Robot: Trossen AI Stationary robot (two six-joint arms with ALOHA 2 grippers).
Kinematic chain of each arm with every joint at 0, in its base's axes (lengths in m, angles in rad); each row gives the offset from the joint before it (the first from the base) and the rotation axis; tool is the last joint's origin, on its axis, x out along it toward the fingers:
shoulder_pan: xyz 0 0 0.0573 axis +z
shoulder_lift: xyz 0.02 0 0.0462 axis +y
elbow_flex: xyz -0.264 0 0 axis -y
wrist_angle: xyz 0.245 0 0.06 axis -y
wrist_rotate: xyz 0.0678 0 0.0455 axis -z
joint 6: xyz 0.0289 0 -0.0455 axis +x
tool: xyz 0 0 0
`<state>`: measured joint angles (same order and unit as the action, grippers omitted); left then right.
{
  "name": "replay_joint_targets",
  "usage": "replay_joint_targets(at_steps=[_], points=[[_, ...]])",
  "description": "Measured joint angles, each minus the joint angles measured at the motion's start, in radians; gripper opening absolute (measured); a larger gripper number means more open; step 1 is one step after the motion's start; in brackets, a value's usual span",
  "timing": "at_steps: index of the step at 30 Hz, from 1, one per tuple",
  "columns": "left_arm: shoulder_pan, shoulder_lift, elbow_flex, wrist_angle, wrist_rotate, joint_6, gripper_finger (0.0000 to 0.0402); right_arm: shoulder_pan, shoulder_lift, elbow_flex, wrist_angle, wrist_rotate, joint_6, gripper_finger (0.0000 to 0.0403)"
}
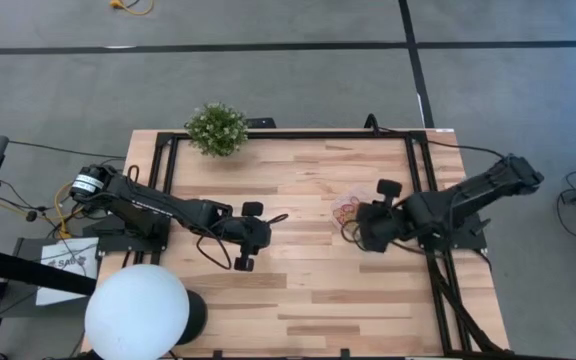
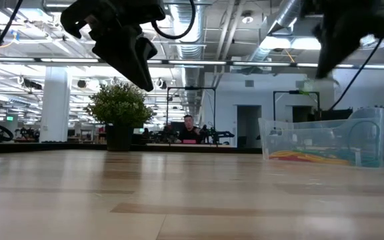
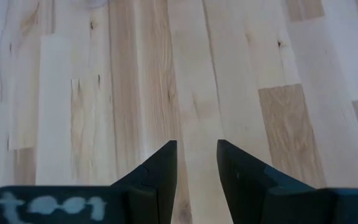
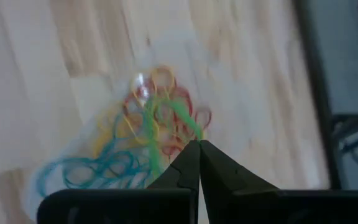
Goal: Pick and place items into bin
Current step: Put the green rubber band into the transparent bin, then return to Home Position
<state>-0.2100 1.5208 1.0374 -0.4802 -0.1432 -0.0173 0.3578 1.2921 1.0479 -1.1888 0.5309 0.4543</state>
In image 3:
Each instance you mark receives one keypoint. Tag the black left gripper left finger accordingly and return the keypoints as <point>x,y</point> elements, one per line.
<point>154,199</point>

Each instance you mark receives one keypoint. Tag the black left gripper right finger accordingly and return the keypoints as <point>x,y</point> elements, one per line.
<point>253,199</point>

